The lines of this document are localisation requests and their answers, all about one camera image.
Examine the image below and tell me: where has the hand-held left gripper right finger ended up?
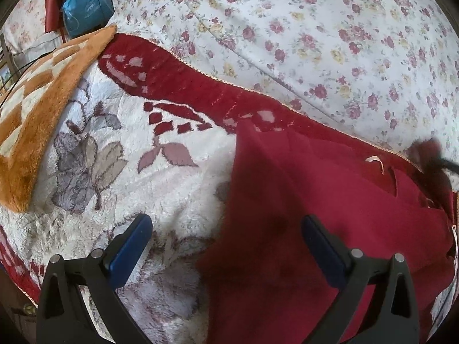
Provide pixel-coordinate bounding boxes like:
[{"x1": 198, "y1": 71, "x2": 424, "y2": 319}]
[{"x1": 301, "y1": 214, "x2": 421, "y2": 344}]

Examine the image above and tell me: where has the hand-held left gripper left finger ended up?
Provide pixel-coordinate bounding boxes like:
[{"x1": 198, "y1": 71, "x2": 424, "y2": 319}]
[{"x1": 36, "y1": 214, "x2": 155, "y2": 344}]

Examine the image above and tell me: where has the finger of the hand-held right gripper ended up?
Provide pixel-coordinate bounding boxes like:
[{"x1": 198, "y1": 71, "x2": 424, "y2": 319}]
[{"x1": 409, "y1": 138, "x2": 459, "y2": 187}]

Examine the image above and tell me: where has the dark red garment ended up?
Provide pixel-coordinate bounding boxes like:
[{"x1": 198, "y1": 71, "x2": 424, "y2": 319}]
[{"x1": 197, "y1": 118, "x2": 459, "y2": 344}]

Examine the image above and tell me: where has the red and white plush blanket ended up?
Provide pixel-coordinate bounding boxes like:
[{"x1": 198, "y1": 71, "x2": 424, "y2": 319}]
[{"x1": 0, "y1": 33, "x2": 459, "y2": 344}]

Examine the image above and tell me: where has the orange checkered plush blanket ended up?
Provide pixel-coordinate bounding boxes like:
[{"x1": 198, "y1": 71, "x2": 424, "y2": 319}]
[{"x1": 0, "y1": 24, "x2": 119, "y2": 213}]

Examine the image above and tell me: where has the floral print quilt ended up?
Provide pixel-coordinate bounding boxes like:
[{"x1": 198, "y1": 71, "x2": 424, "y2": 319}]
[{"x1": 7, "y1": 0, "x2": 459, "y2": 165}]

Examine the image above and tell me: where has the blue plastic bag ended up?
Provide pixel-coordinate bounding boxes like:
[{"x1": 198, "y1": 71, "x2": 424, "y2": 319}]
[{"x1": 62, "y1": 0, "x2": 115, "y2": 40}]

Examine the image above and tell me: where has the red cloth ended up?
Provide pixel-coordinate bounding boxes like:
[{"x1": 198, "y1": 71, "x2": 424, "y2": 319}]
[{"x1": 44, "y1": 0, "x2": 69, "y2": 34}]

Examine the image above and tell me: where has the black cable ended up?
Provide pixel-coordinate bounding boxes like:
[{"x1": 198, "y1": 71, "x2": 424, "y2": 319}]
[{"x1": 0, "y1": 51, "x2": 54, "y2": 110}]

